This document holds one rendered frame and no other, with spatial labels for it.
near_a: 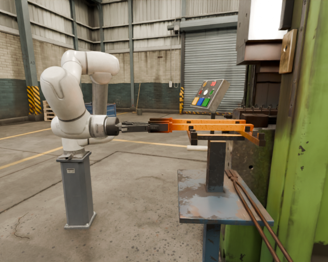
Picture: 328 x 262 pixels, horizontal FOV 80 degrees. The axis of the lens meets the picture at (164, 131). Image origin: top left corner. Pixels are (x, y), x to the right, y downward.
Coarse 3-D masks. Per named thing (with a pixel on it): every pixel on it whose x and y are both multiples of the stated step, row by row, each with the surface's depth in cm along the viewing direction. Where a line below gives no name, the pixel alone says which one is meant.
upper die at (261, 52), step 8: (240, 48) 118; (248, 48) 107; (256, 48) 107; (264, 48) 106; (272, 48) 106; (280, 48) 105; (240, 56) 118; (248, 56) 108; (256, 56) 108; (264, 56) 107; (272, 56) 107; (280, 56) 106; (240, 64) 126; (248, 64) 126
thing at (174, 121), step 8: (152, 120) 89; (160, 120) 89; (168, 120) 89; (176, 120) 88; (184, 120) 87; (192, 120) 87; (200, 120) 87; (208, 120) 87; (216, 120) 86; (224, 120) 86; (232, 120) 86; (240, 120) 86
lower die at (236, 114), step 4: (236, 112) 123; (240, 112) 115; (248, 112) 114; (252, 112) 114; (256, 112) 114; (260, 112) 113; (264, 112) 113; (268, 112) 113; (272, 112) 112; (276, 112) 112; (232, 116) 135; (236, 116) 123
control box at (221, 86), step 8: (216, 80) 169; (224, 80) 160; (200, 88) 188; (208, 88) 175; (216, 88) 163; (224, 88) 161; (200, 96) 181; (208, 96) 168; (216, 96) 160; (192, 104) 188; (208, 104) 162; (216, 104) 162
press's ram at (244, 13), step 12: (240, 0) 122; (252, 0) 98; (264, 0) 98; (276, 0) 97; (240, 12) 121; (252, 12) 99; (264, 12) 99; (276, 12) 98; (240, 24) 120; (252, 24) 100; (264, 24) 100; (276, 24) 99; (240, 36) 119; (252, 36) 102; (264, 36) 101; (276, 36) 100
